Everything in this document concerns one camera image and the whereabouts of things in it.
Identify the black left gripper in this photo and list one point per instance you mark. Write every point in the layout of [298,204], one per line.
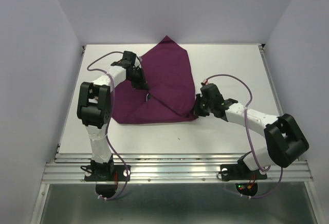
[142,84]

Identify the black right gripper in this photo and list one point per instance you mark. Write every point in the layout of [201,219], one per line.
[196,111]

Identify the steel tray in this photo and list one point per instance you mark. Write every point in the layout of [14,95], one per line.
[148,96]

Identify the purple cloth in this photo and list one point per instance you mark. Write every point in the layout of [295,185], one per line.
[168,74]

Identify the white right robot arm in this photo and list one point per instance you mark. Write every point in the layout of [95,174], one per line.
[284,139]

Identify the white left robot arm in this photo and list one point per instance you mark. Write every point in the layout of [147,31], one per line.
[96,100]

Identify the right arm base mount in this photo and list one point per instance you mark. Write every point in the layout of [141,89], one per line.
[247,185]

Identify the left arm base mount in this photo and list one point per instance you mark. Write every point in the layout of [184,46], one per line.
[110,179]

